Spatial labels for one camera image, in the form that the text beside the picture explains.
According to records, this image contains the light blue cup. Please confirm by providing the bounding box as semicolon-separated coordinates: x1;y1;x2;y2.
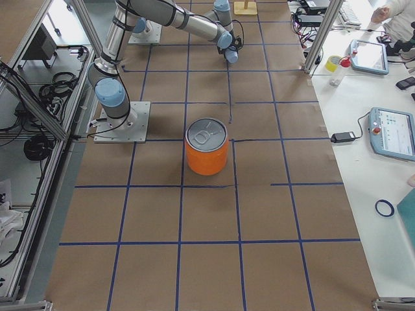
224;49;239;63

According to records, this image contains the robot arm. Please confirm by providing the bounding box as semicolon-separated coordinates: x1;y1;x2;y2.
88;1;243;133
132;17;153;38

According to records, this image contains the wooden cup stand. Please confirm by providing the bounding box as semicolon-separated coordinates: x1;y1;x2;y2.
233;0;257;16

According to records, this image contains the orange can with grey lid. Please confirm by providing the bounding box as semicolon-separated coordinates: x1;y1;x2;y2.
185;118;229;176

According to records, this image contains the black power adapter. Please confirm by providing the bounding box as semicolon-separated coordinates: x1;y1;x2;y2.
330;132;356;143

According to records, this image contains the yellow tape roll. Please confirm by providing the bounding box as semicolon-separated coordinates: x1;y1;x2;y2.
325;55;342;73

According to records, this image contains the teach pendant near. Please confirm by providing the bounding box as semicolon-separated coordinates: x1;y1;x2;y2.
368;107;414;161

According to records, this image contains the teach pendant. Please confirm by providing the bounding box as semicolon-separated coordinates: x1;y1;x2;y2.
368;107;414;161
350;40;389;75

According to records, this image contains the teach pendant far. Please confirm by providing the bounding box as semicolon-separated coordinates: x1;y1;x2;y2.
350;40;389;75

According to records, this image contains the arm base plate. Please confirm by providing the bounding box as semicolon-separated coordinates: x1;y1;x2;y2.
93;101;150;143
128;21;162;45

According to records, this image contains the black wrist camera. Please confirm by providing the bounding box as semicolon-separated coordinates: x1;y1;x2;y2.
233;36;244;51

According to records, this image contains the aluminium frame post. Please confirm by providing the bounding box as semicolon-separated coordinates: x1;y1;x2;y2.
303;0;343;73

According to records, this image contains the blue tape ring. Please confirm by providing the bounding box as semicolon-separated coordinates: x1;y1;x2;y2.
375;200;395;217

